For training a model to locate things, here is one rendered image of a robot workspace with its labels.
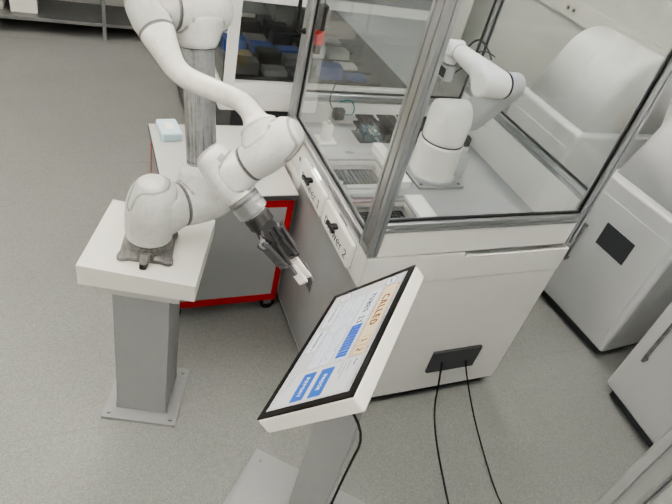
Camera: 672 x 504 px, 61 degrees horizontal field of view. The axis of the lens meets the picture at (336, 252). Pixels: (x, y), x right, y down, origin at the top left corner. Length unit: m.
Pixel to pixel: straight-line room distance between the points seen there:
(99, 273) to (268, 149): 0.80
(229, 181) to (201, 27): 0.53
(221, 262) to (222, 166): 1.27
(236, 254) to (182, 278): 0.78
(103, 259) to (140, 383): 0.65
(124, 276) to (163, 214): 0.24
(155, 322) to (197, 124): 0.73
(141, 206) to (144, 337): 0.58
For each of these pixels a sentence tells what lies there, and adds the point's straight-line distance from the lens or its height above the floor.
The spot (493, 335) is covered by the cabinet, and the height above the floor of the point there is 0.39.
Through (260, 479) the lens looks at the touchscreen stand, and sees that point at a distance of 2.44.
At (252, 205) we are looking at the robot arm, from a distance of 1.52.
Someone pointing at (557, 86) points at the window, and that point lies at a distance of 1.99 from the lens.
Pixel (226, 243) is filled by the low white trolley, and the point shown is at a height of 0.49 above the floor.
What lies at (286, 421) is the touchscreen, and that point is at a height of 1.01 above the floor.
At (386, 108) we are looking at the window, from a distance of 1.89.
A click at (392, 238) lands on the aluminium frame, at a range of 1.98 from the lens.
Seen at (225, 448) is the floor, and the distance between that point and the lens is 2.54.
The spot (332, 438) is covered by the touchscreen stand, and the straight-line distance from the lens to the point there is 1.70.
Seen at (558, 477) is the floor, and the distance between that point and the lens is 2.97.
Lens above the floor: 2.17
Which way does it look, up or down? 38 degrees down
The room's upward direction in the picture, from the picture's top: 15 degrees clockwise
